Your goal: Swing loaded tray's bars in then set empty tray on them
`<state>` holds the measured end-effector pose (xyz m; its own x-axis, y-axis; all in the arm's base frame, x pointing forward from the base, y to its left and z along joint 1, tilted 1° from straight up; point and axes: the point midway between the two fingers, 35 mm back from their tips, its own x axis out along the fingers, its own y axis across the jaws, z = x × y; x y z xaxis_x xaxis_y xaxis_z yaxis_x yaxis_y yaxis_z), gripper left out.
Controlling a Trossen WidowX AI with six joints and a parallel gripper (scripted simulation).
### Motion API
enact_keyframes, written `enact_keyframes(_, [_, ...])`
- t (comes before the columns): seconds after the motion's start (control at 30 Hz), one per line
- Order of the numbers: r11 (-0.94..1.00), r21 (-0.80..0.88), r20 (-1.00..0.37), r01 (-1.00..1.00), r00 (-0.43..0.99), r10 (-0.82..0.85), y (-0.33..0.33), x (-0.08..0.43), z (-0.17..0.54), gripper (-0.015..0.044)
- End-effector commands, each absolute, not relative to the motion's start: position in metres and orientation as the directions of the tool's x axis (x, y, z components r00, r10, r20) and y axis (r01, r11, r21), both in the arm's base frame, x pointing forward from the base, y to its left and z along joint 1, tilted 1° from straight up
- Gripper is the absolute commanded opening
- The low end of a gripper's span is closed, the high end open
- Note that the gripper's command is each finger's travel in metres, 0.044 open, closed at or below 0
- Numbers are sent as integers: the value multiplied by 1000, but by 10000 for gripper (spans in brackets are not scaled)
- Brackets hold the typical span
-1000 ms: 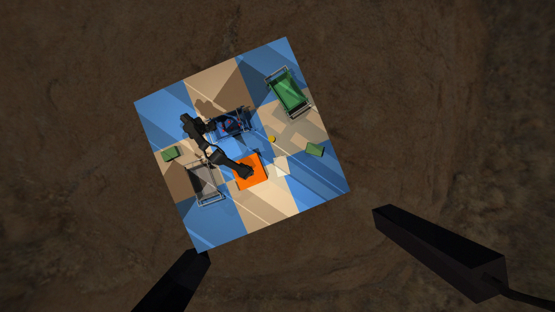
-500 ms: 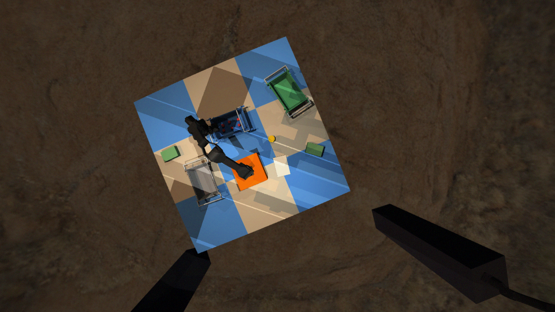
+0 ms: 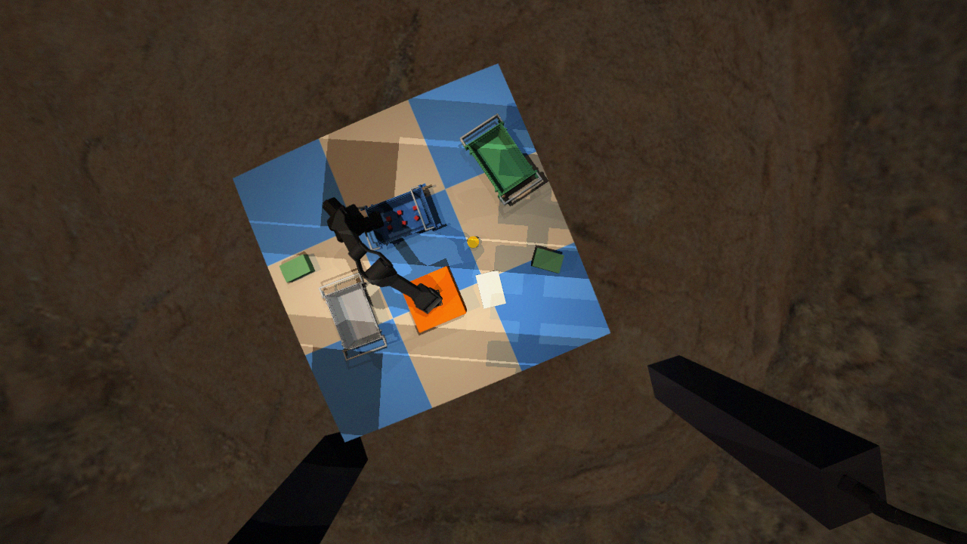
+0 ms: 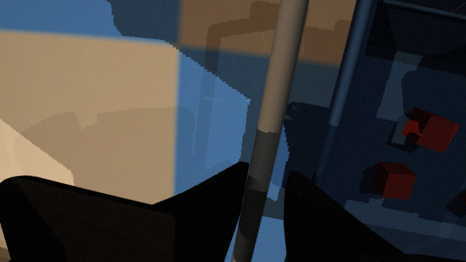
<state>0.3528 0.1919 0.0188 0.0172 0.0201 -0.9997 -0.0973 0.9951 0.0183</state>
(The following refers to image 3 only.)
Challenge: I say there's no blue plastic tray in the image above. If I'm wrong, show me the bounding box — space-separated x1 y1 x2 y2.
360 184 441 249

